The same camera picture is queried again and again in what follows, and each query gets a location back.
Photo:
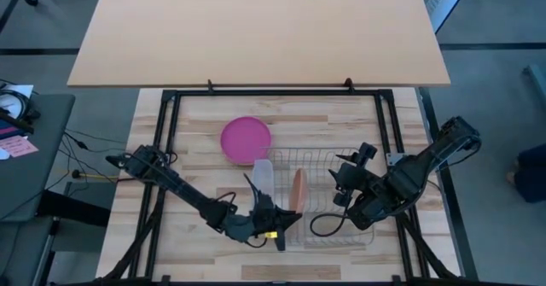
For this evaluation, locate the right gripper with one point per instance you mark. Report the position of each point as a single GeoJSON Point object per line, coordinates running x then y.
{"type": "Point", "coordinates": [367, 196]}

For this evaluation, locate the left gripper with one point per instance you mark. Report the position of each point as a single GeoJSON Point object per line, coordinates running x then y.
{"type": "Point", "coordinates": [247, 228]}

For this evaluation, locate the orange round plate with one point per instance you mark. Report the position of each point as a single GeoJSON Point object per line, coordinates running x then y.
{"type": "Point", "coordinates": [298, 192]}

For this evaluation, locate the magenta round plate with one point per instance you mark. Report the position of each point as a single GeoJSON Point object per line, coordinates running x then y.
{"type": "Point", "coordinates": [245, 138]}

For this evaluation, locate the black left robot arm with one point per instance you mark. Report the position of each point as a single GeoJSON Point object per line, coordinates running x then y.
{"type": "Point", "coordinates": [183, 188]}

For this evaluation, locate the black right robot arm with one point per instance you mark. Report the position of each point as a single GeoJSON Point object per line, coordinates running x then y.
{"type": "Point", "coordinates": [426, 162]}

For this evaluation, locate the yellow tape tag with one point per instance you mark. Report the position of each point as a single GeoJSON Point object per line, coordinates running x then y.
{"type": "Point", "coordinates": [271, 235]}

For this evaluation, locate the translucent white cutlery holder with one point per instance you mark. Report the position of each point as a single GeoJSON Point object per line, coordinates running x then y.
{"type": "Point", "coordinates": [262, 177]}

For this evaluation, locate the large wooden desk top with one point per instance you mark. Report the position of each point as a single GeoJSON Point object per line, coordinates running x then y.
{"type": "Point", "coordinates": [256, 34]}

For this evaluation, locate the person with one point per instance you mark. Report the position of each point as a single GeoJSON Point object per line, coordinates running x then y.
{"type": "Point", "coordinates": [531, 175]}

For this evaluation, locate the white perforated computer case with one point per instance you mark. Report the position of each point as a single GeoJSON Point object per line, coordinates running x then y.
{"type": "Point", "coordinates": [443, 0]}

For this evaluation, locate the grey metal desk leg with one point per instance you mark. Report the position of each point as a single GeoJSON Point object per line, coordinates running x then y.
{"type": "Point", "coordinates": [538, 79]}

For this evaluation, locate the grey side table leg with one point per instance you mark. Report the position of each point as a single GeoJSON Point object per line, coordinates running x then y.
{"type": "Point", "coordinates": [44, 252]}

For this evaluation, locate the grey side table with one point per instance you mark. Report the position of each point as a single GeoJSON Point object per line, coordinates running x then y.
{"type": "Point", "coordinates": [38, 171]}

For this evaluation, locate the pink sticky note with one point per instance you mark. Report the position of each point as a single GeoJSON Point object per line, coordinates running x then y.
{"type": "Point", "coordinates": [19, 146]}

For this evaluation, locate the dark purple notebook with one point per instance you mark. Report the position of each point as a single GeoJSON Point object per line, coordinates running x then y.
{"type": "Point", "coordinates": [6, 132]}

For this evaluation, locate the white paper sheet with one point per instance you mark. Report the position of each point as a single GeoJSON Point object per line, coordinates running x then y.
{"type": "Point", "coordinates": [21, 90]}

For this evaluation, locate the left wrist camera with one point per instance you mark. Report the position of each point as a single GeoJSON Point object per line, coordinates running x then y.
{"type": "Point", "coordinates": [264, 202]}

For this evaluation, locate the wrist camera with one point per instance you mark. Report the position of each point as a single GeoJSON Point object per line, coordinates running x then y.
{"type": "Point", "coordinates": [264, 202]}
{"type": "Point", "coordinates": [367, 152]}

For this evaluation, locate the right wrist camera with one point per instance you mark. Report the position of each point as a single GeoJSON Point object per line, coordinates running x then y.
{"type": "Point", "coordinates": [367, 152]}

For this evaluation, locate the silver corner bracket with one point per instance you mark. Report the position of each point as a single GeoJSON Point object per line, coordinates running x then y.
{"type": "Point", "coordinates": [393, 159]}

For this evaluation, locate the black frame clamp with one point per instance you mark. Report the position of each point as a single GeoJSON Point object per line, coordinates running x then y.
{"type": "Point", "coordinates": [349, 84]}
{"type": "Point", "coordinates": [210, 85]}

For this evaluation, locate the black aluminium frame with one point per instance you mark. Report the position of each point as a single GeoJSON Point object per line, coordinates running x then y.
{"type": "Point", "coordinates": [277, 92]}

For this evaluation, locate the black table side rail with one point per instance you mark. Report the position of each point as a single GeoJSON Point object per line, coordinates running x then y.
{"type": "Point", "coordinates": [456, 235]}

